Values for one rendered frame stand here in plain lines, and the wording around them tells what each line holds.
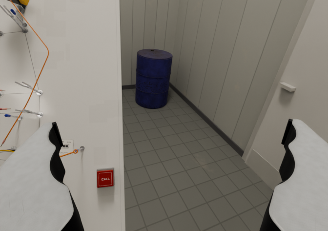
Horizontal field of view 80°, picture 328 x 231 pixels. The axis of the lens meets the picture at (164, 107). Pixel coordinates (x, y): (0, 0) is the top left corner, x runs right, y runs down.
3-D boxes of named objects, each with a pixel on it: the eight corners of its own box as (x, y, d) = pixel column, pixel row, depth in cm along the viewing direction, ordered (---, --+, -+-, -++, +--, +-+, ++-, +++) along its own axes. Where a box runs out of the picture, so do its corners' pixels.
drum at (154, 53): (172, 106, 329) (179, 57, 287) (140, 111, 306) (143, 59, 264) (159, 92, 371) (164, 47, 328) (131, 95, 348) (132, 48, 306)
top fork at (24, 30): (29, 30, 66) (6, 3, 52) (26, 34, 65) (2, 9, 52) (23, 27, 65) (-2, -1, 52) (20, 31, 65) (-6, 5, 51)
